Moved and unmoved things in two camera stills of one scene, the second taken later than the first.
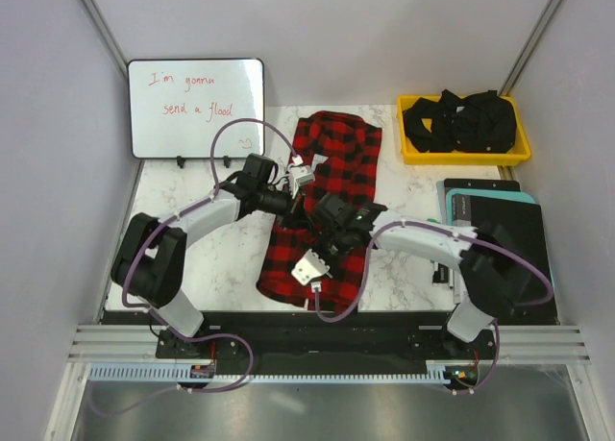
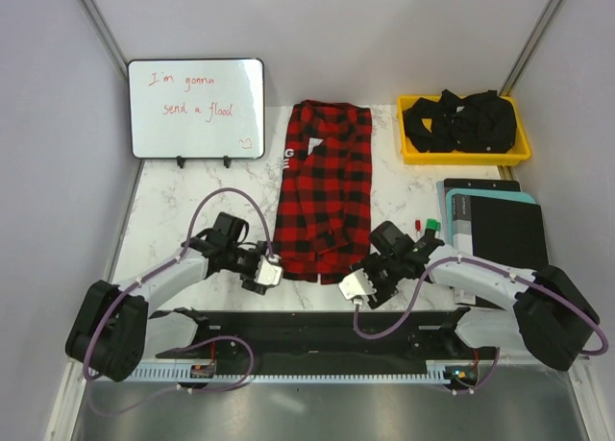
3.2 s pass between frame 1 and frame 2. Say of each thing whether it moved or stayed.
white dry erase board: stayed
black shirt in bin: stayed
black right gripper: moved
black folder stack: stayed
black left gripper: moved
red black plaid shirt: moved
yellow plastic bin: stayed
